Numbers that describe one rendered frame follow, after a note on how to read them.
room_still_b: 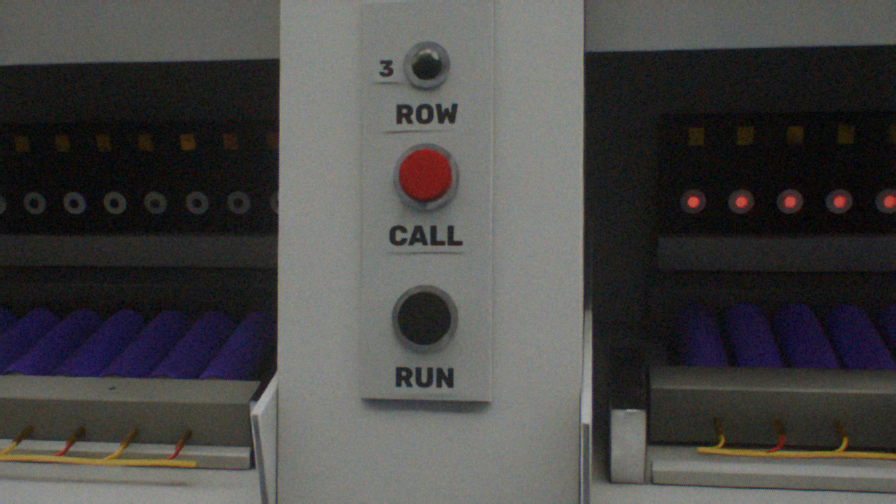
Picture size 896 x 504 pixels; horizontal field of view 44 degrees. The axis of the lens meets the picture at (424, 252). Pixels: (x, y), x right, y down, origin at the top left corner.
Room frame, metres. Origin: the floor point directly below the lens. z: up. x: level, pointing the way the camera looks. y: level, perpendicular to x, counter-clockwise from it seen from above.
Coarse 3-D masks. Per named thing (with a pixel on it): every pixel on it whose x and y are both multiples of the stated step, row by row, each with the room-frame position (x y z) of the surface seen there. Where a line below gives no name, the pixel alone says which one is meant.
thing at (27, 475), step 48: (0, 240) 0.53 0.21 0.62; (48, 240) 0.53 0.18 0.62; (96, 240) 0.53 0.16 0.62; (144, 240) 0.52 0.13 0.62; (192, 240) 0.52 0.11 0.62; (240, 240) 0.52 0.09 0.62; (0, 480) 0.39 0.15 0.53; (48, 480) 0.39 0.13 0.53; (96, 480) 0.39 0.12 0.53; (144, 480) 0.39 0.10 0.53; (192, 480) 0.39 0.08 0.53; (240, 480) 0.39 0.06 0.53
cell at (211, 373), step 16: (256, 320) 0.47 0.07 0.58; (272, 320) 0.48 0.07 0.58; (240, 336) 0.45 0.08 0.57; (256, 336) 0.46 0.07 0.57; (272, 336) 0.47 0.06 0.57; (224, 352) 0.44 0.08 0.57; (240, 352) 0.44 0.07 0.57; (256, 352) 0.45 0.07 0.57; (208, 368) 0.43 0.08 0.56; (224, 368) 0.43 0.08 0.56; (240, 368) 0.43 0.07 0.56; (256, 368) 0.45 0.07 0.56
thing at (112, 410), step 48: (0, 384) 0.41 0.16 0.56; (48, 384) 0.41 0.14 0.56; (96, 384) 0.41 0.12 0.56; (144, 384) 0.41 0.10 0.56; (192, 384) 0.41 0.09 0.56; (240, 384) 0.40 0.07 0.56; (0, 432) 0.41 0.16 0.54; (48, 432) 0.41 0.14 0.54; (96, 432) 0.40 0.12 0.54; (144, 432) 0.40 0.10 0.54; (192, 432) 0.40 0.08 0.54; (240, 432) 0.39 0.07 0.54
